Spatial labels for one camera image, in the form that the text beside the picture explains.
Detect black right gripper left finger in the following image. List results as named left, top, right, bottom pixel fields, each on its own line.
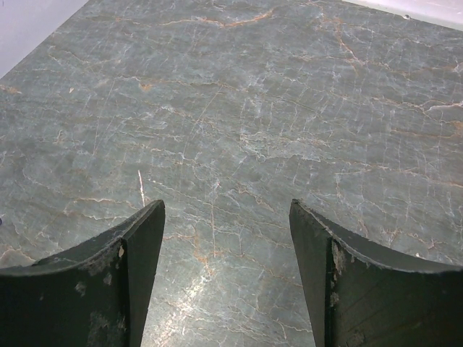
left=1, top=200, right=165, bottom=346

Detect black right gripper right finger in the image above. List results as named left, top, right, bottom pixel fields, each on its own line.
left=289, top=200, right=462, bottom=346

